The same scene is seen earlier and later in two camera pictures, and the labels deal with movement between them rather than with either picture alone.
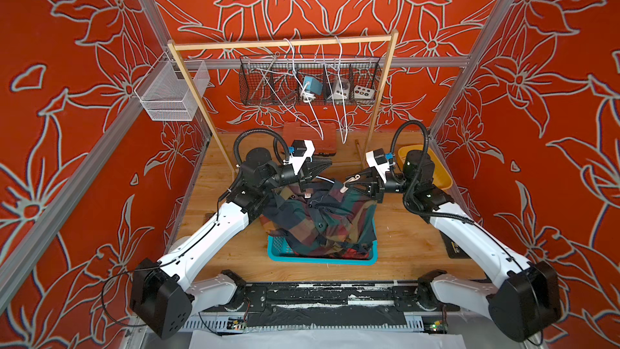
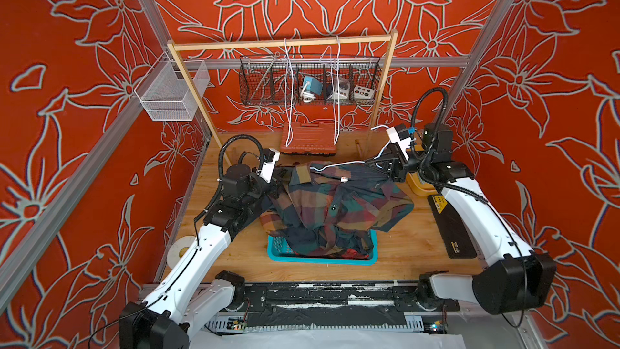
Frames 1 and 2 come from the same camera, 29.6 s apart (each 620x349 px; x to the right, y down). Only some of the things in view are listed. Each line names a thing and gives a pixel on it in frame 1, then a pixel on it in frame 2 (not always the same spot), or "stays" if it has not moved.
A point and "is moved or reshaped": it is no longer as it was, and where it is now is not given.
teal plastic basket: [279, 250] stays
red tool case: [322, 136] stays
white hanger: [325, 179] → [359, 161]
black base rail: [337, 304] stays
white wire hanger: [303, 88] → [288, 94]
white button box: [363, 93] stays
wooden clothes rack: [324, 39] stays
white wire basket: [165, 94] stays
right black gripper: [374, 185] → [396, 165]
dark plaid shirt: [324, 222] is moved or reshaped
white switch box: [341, 89] stays
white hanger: [334, 90] is moved or reshaped
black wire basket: [309, 80] stays
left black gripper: [313, 170] → [274, 187]
